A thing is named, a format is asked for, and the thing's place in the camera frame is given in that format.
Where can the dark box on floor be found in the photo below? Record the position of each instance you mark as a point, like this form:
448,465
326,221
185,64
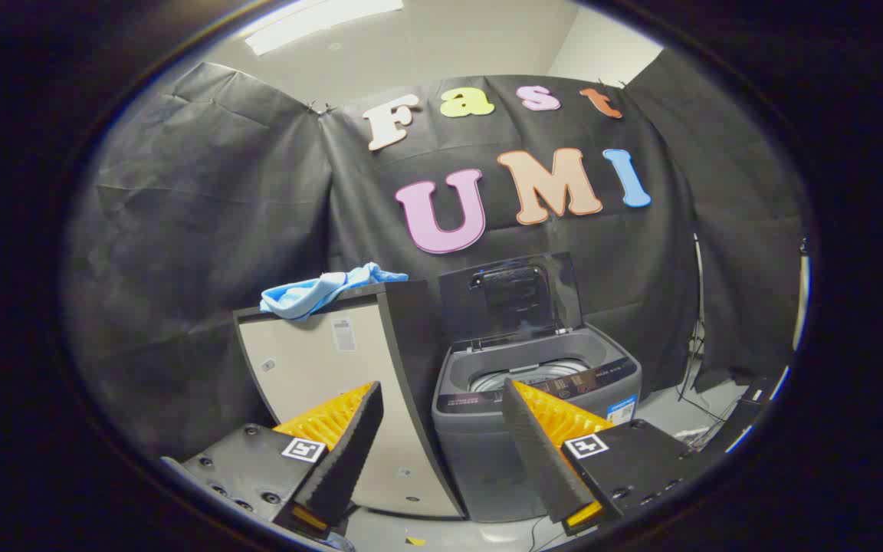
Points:
744,414

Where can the beige cabinet with dark sides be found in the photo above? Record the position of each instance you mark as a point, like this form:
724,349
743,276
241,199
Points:
311,360

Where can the light blue button shirt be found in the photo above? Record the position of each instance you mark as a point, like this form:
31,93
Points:
311,295

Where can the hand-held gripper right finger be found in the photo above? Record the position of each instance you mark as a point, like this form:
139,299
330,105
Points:
537,452

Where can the thin metal light stand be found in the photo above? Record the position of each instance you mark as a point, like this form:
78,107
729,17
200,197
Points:
699,307

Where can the grey washing machine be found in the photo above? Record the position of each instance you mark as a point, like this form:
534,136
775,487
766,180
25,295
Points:
480,460

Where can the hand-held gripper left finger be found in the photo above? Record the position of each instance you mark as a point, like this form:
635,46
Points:
346,452

